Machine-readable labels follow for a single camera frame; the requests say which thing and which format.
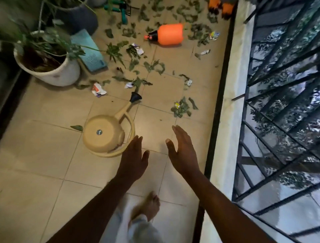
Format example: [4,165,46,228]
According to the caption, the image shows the person's left hand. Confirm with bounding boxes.
[117,135,150,185]

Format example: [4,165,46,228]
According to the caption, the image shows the person's right hand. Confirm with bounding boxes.
[166,125,201,177]

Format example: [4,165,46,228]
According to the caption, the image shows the person's left forearm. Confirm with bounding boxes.
[46,175,142,243]

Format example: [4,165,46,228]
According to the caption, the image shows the person's right forearm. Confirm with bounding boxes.
[184,171,274,243]

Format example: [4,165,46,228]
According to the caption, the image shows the scattered green leaves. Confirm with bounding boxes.
[70,0,220,132]

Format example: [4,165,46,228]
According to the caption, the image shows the beige plastic watering can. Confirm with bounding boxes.
[82,92,142,158]

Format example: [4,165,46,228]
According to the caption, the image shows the person's bare foot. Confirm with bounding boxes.
[129,191,161,222]

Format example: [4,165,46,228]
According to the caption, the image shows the light grey trouser leg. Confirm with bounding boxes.
[100,198,163,243]

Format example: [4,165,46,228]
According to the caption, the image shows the white stone window ledge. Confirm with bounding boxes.
[200,0,257,243]

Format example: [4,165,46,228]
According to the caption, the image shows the black metal window grille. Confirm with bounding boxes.
[231,0,320,243]

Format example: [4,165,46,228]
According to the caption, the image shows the light blue plastic dustpan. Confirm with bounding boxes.
[70,29,108,72]

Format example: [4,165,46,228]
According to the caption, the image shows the orange spray bottle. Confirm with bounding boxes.
[144,23,185,46]

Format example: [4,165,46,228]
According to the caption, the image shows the white plant pot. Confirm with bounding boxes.
[13,31,81,87]

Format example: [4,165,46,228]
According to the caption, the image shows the green garden hand tools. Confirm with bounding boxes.
[104,0,140,25]

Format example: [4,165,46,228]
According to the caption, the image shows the green leafy potted plant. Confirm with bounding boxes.
[0,0,125,69]

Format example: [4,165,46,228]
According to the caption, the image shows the orange and black tool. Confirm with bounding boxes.
[208,0,237,20]

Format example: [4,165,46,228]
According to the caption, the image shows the dark grey plant pot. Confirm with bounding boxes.
[49,0,99,36]

